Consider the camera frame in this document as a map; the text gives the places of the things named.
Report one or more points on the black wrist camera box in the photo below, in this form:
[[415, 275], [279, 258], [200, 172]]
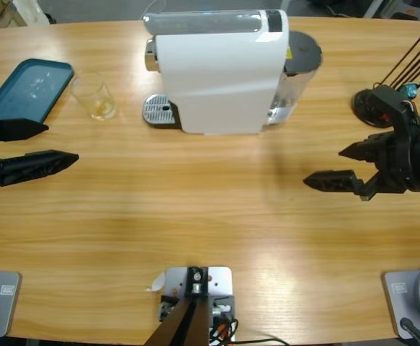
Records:
[[389, 104]]

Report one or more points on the white foam packing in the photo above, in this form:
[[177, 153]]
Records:
[[29, 12]]

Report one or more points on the clear water tank black lid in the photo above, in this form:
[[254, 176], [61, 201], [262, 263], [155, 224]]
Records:
[[303, 50]]

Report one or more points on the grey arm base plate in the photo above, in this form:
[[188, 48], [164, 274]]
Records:
[[400, 299], [4, 306]]

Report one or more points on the blue coffee capsule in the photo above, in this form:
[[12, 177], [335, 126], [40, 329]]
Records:
[[410, 90]]

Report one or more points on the teal plastic tray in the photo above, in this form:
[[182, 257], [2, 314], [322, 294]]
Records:
[[26, 90]]

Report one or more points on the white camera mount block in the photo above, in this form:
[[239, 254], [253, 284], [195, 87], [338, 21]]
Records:
[[220, 281]]

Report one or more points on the white paper tab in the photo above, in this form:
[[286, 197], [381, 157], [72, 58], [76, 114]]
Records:
[[157, 283]]

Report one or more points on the clear drinking glass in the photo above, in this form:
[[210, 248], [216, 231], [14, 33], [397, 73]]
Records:
[[94, 97]]

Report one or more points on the white capsule coffee machine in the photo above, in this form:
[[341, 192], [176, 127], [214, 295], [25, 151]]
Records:
[[217, 79]]

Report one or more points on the black orange device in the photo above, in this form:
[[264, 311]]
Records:
[[407, 14]]

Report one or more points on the dark camera post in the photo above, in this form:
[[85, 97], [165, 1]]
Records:
[[188, 324]]

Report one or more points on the black capsule holder with rods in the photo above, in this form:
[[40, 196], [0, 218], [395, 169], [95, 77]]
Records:
[[361, 102]]

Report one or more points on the red coffee capsule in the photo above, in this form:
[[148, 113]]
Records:
[[385, 117]]

